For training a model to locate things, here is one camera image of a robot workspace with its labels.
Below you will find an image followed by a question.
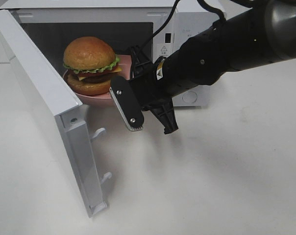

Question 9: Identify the pink round plate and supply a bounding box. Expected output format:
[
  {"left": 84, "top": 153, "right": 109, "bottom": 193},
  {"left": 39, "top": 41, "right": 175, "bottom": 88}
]
[{"left": 74, "top": 55, "right": 131, "bottom": 107}]

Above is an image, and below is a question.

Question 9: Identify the white microwave door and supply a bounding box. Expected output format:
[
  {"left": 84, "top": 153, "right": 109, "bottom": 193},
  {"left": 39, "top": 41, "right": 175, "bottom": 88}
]
[{"left": 0, "top": 10, "right": 111, "bottom": 217}]

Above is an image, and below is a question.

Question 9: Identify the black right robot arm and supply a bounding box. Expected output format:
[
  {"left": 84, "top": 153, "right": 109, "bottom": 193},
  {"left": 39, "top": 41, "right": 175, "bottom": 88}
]
[{"left": 130, "top": 0, "right": 296, "bottom": 134}]

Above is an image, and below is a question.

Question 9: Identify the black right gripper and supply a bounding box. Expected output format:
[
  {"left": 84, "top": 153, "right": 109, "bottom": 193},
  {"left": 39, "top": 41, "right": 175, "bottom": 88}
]
[{"left": 129, "top": 46, "right": 178, "bottom": 135}]

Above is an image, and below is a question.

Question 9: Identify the round white door button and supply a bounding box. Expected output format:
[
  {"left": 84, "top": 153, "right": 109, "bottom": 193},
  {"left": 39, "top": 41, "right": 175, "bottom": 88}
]
[{"left": 182, "top": 92, "right": 197, "bottom": 104}]

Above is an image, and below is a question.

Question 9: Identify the burger with lettuce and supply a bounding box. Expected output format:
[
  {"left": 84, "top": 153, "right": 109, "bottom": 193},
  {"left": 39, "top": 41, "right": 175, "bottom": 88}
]
[{"left": 63, "top": 36, "right": 122, "bottom": 96}]

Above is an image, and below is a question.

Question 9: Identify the white warning sticker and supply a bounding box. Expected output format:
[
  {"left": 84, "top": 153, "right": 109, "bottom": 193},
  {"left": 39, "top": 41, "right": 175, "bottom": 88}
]
[{"left": 156, "top": 43, "right": 173, "bottom": 58}]

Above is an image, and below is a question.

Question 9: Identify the black cable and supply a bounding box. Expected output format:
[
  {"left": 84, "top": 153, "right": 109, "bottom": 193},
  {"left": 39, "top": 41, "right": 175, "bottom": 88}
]
[{"left": 133, "top": 0, "right": 228, "bottom": 62}]

